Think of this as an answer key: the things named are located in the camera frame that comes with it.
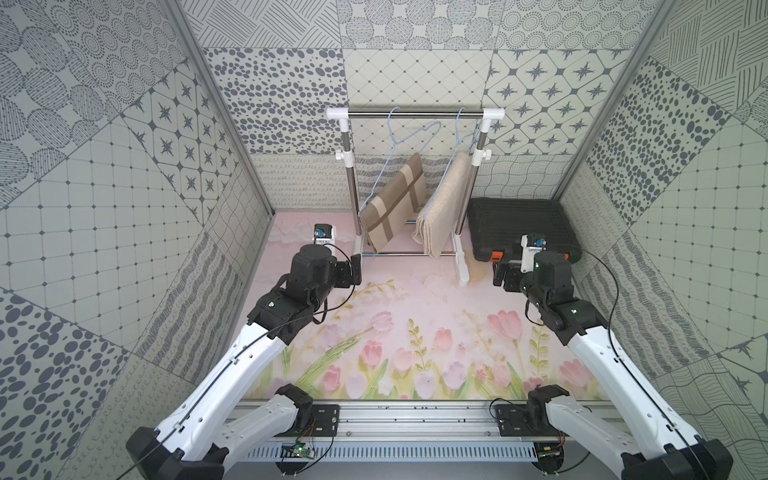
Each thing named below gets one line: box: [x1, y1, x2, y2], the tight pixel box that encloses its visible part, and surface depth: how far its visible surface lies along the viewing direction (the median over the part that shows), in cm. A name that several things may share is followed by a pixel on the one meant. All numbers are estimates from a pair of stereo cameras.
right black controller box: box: [531, 441, 564, 474], surface depth 73 cm
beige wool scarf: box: [412, 152, 473, 260], surface depth 89 cm
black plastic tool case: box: [467, 198, 582, 264], surface depth 111 cm
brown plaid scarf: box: [359, 153, 427, 254], surface depth 92 cm
